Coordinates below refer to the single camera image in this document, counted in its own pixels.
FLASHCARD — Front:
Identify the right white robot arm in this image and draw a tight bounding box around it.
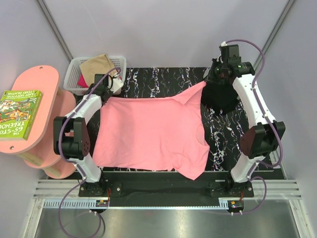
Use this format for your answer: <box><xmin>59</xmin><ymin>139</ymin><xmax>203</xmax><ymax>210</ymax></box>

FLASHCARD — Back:
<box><xmin>201</xmin><ymin>39</ymin><xmax>286</xmax><ymax>197</ymax></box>

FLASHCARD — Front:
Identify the magenta t shirt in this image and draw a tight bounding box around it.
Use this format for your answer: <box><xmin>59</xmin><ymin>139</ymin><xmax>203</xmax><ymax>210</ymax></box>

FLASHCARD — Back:
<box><xmin>77</xmin><ymin>74</ymin><xmax>89</xmax><ymax>88</ymax></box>

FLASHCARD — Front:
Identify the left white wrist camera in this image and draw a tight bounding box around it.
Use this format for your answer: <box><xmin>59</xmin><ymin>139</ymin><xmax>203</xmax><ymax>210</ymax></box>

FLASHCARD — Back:
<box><xmin>109</xmin><ymin>72</ymin><xmax>124</xmax><ymax>95</ymax></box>

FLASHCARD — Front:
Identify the beige t shirt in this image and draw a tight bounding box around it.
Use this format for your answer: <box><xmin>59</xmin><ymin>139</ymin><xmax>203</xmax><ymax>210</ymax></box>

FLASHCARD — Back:
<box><xmin>80</xmin><ymin>54</ymin><xmax>115</xmax><ymax>86</ymax></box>

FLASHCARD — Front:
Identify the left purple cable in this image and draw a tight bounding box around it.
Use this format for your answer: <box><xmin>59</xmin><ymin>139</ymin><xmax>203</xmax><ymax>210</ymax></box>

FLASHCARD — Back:
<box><xmin>59</xmin><ymin>66</ymin><xmax>122</xmax><ymax>237</ymax></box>

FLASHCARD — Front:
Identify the white plastic basket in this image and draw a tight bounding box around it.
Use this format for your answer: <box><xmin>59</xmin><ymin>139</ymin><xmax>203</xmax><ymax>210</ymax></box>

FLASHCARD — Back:
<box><xmin>63</xmin><ymin>56</ymin><xmax>127</xmax><ymax>96</ymax></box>

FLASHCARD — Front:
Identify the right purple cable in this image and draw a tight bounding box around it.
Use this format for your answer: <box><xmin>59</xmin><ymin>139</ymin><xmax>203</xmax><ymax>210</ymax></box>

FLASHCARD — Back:
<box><xmin>205</xmin><ymin>38</ymin><xmax>284</xmax><ymax>215</ymax></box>

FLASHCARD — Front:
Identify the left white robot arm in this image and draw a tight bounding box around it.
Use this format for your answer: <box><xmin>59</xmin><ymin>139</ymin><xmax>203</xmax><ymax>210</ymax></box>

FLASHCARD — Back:
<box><xmin>53</xmin><ymin>72</ymin><xmax>123</xmax><ymax>196</ymax></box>

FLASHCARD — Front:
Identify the light pink t shirt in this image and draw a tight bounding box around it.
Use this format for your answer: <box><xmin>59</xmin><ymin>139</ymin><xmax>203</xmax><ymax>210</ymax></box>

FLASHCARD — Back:
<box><xmin>93</xmin><ymin>82</ymin><xmax>210</xmax><ymax>180</ymax></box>

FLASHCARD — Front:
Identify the purple cable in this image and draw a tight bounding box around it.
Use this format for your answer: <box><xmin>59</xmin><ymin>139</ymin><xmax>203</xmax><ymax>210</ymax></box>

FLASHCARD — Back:
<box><xmin>59</xmin><ymin>66</ymin><xmax>122</xmax><ymax>237</ymax></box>
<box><xmin>205</xmin><ymin>38</ymin><xmax>284</xmax><ymax>215</ymax></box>

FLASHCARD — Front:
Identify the green book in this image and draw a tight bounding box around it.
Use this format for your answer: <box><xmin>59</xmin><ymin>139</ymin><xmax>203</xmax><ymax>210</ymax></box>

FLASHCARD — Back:
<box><xmin>0</xmin><ymin>90</ymin><xmax>43</xmax><ymax>141</ymax></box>

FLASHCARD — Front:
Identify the folded black t shirt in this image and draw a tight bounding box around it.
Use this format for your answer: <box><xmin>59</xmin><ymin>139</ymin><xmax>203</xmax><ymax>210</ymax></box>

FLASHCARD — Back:
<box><xmin>201</xmin><ymin>68</ymin><xmax>239</xmax><ymax>115</ymax></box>

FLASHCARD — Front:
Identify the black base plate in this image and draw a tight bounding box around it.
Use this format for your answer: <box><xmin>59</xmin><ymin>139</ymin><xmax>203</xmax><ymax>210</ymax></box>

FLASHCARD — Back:
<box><xmin>79</xmin><ymin>172</ymin><xmax>254</xmax><ymax>208</ymax></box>

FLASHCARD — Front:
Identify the pink tiered shelf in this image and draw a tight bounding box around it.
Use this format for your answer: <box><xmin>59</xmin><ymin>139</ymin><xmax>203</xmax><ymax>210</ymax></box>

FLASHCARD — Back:
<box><xmin>0</xmin><ymin>65</ymin><xmax>76</xmax><ymax>179</ymax></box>

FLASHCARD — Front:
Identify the black marbled table mat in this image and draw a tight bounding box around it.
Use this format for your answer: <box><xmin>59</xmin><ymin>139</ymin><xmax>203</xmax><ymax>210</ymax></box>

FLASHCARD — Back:
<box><xmin>88</xmin><ymin>67</ymin><xmax>248</xmax><ymax>172</ymax></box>

